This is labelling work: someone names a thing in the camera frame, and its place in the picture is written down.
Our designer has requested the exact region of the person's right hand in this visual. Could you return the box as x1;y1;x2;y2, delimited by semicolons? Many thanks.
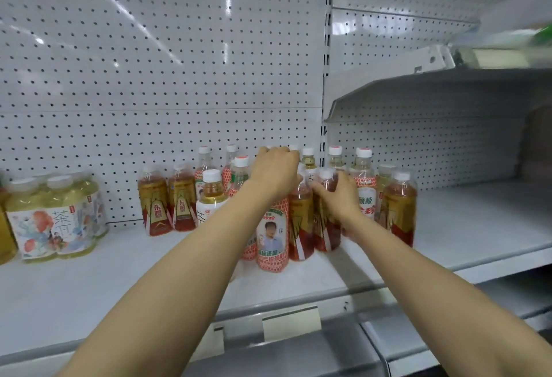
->
311;171;368;236

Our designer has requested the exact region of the low white metal shelf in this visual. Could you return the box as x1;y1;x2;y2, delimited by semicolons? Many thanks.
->
360;290;552;364

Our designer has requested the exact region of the tilted white metal shelf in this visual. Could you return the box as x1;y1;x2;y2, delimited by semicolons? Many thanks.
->
323;0;552;123

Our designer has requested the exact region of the clear price tag holder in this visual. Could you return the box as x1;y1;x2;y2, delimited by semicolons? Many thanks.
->
190;323;226;362
262;305;323;343

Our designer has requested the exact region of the slotted white shelf upright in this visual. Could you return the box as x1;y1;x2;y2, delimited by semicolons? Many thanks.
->
319;0;335;175

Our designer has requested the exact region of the checkered bottle with portrait label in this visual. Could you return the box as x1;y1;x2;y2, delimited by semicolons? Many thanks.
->
255;200;290;273

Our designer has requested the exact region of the clear green tea bottle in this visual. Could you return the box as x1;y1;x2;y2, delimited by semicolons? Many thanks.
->
325;146;347;175
222;145;240;175
300;147;319;173

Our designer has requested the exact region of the white label yellow tea bottle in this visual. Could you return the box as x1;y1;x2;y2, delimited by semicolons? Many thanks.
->
196;170;230;228

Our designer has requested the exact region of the wide white metal shelf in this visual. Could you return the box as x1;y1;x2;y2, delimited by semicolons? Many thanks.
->
0;213;367;362

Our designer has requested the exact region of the white shelf bracket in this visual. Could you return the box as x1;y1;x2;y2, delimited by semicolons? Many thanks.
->
412;45;455;75

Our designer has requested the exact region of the white metal shelf board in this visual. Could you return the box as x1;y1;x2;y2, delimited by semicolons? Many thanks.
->
336;178;552;300

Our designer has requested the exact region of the red tea bottle gold label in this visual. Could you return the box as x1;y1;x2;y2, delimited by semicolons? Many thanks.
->
379;172;418;248
375;164;397;202
288;174;316;262
313;167;344;253
138;165;170;237
167;162;198;232

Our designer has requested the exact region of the white pegboard back panel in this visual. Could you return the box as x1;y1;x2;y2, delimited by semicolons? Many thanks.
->
0;0;333;228
323;0;552;192

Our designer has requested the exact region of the shrink-wrapped green tea multipack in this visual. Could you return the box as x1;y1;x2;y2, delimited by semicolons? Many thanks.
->
0;170;19;265
6;174;109;263

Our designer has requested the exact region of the person's left forearm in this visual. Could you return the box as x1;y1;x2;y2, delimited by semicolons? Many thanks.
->
55;193;289;377

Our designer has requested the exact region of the person's right forearm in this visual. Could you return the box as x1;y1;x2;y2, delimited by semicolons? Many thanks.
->
341;212;552;377

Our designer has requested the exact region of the person's left hand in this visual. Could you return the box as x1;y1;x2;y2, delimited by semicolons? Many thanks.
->
250;146;305;208

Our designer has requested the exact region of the blurred green packet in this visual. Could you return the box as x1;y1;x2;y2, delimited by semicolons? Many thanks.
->
528;23;552;47

